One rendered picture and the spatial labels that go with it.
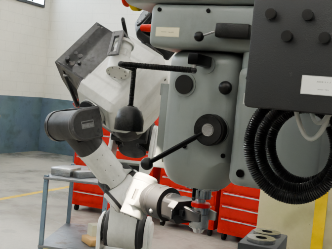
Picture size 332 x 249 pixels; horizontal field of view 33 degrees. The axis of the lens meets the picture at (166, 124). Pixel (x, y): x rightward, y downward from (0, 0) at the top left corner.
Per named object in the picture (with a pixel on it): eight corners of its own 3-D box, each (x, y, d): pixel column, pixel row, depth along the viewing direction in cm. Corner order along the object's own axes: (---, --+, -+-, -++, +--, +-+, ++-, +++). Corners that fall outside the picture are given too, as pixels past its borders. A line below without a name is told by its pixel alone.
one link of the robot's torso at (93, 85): (61, 125, 203) (34, 67, 172) (123, 62, 215) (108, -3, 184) (123, 171, 193) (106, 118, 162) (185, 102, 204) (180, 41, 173)
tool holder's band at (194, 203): (210, 205, 141) (211, 201, 141) (209, 209, 136) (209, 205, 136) (191, 203, 142) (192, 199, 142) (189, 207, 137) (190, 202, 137)
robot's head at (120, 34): (114, 70, 170) (103, 55, 164) (120, 47, 174) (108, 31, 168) (133, 68, 168) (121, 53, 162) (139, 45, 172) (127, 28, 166)
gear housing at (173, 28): (145, 46, 131) (149, 2, 131) (187, 56, 153) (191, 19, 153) (289, 54, 117) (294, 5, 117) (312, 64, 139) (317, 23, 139)
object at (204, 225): (208, 226, 141) (210, 205, 141) (207, 230, 137) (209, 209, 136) (189, 224, 142) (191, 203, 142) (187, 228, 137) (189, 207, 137)
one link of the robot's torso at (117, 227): (104, 242, 219) (118, 122, 221) (149, 248, 217) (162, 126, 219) (95, 248, 204) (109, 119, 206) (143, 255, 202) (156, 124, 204)
